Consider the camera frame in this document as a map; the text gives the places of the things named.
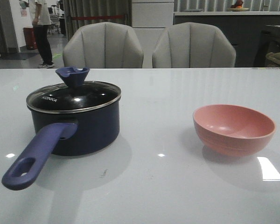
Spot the glass pot lid blue knob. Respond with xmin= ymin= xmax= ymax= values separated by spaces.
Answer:
xmin=26 ymin=67 xmax=121 ymax=114

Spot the grey upholstered chair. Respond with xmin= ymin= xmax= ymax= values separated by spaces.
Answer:
xmin=63 ymin=22 xmax=144 ymax=69
xmin=152 ymin=22 xmax=236 ymax=68

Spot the fruit plate on counter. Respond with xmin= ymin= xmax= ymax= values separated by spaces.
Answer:
xmin=227 ymin=0 xmax=249 ymax=12

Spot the coloured sticker strip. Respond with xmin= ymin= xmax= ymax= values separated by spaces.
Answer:
xmin=252 ymin=67 xmax=280 ymax=70

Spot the right grey upholstered chair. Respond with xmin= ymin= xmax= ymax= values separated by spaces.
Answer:
xmin=152 ymin=22 xmax=236 ymax=68

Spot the standing person in background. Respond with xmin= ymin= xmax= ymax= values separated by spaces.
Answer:
xmin=19 ymin=0 xmax=54 ymax=69

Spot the dark blue saucepan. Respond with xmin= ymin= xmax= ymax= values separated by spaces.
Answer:
xmin=1 ymin=101 xmax=119 ymax=190

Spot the white cabinet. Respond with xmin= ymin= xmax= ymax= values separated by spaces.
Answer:
xmin=132 ymin=0 xmax=174 ymax=68

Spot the red barrier bar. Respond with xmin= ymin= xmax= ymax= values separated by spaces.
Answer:
xmin=71 ymin=14 xmax=126 ymax=21

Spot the pink plastic bowl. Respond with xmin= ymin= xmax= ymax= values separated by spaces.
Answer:
xmin=193 ymin=104 xmax=276 ymax=157

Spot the left grey upholstered chair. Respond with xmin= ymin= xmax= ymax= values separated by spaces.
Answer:
xmin=63 ymin=22 xmax=144 ymax=69

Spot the dark sideboard counter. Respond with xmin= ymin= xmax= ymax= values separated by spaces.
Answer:
xmin=173 ymin=11 xmax=280 ymax=67

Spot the red bin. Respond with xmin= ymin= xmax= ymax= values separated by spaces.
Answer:
xmin=23 ymin=27 xmax=37 ymax=50

